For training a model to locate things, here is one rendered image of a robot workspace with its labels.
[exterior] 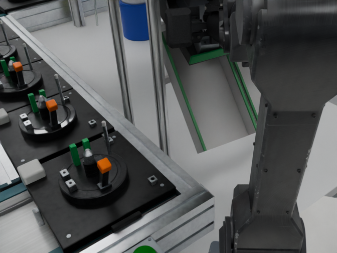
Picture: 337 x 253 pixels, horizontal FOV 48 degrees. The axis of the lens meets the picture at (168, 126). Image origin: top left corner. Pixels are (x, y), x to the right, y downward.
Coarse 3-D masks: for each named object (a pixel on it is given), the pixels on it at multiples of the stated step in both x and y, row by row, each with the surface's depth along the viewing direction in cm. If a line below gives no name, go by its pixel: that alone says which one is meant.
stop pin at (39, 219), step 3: (33, 210) 73; (36, 210) 73; (39, 210) 73; (33, 213) 74; (36, 213) 73; (39, 213) 73; (36, 216) 73; (39, 216) 74; (36, 219) 74; (39, 219) 74; (42, 219) 74; (39, 222) 74; (42, 222) 75; (39, 225) 75; (42, 225) 75
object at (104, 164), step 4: (100, 156) 69; (96, 160) 69; (100, 160) 67; (104, 160) 68; (108, 160) 68; (100, 164) 67; (104, 164) 67; (108, 164) 67; (100, 168) 67; (104, 168) 67; (108, 168) 67; (100, 172) 69; (104, 172) 68; (108, 172) 70; (100, 176) 70; (104, 176) 70; (108, 176) 71; (100, 180) 72; (104, 180) 71; (100, 184) 72; (104, 184) 72
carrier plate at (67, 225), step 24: (96, 144) 88; (120, 144) 87; (48, 168) 82; (144, 168) 80; (48, 192) 76; (144, 192) 75; (168, 192) 75; (48, 216) 71; (72, 216) 71; (96, 216) 71; (120, 216) 70; (72, 240) 67
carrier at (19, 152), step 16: (32, 96) 94; (80, 96) 105; (0, 112) 97; (16, 112) 101; (32, 112) 97; (48, 112) 93; (64, 112) 96; (80, 112) 99; (96, 112) 98; (0, 128) 95; (16, 128) 95; (32, 128) 91; (48, 128) 91; (64, 128) 91; (80, 128) 93; (96, 128) 93; (112, 128) 93; (16, 144) 90; (32, 144) 89; (48, 144) 89; (64, 144) 89; (80, 144) 89; (16, 160) 85; (48, 160) 86
